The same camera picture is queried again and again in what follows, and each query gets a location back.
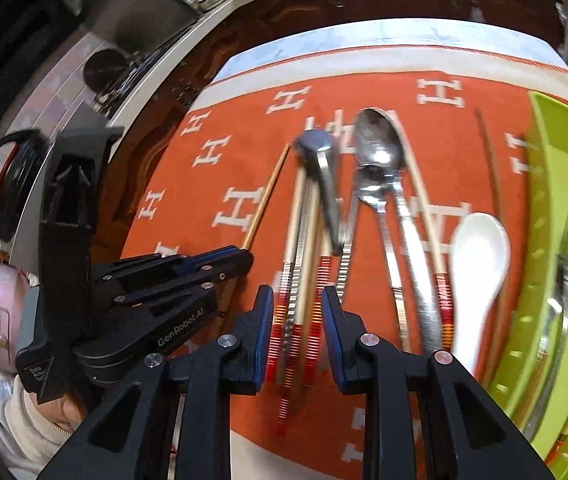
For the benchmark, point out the person's left hand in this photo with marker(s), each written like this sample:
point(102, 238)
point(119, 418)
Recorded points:
point(66, 412)

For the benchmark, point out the orange printed blanket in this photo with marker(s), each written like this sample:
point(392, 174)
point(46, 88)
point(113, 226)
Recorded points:
point(244, 110)

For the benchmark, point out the metal chopstick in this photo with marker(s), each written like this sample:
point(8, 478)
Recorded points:
point(346, 255)

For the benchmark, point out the round dark pan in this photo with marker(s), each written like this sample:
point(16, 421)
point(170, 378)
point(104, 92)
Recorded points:
point(104, 70)

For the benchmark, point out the white ceramic spoon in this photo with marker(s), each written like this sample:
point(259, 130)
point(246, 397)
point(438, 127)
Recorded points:
point(478, 260)

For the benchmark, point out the small metal spoon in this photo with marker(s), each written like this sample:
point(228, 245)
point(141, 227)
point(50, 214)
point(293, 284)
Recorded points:
point(371, 185)

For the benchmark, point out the dark brown chopstick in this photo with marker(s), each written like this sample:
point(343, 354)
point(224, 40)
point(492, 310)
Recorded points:
point(488, 160)

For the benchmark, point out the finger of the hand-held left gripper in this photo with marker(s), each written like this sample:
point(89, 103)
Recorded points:
point(174, 300)
point(189, 265)

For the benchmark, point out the large metal spoon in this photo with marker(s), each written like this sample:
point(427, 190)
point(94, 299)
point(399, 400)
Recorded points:
point(376, 135)

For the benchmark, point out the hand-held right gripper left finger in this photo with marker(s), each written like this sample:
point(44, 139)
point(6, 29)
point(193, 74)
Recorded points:
point(266, 340)

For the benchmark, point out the wooden chopstick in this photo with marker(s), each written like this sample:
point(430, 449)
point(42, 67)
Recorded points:
point(266, 195)

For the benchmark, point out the person's left forearm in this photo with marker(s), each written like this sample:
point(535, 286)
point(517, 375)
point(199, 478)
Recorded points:
point(14, 425)

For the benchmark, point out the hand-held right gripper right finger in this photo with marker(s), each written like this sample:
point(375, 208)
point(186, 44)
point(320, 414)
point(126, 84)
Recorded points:
point(333, 345)

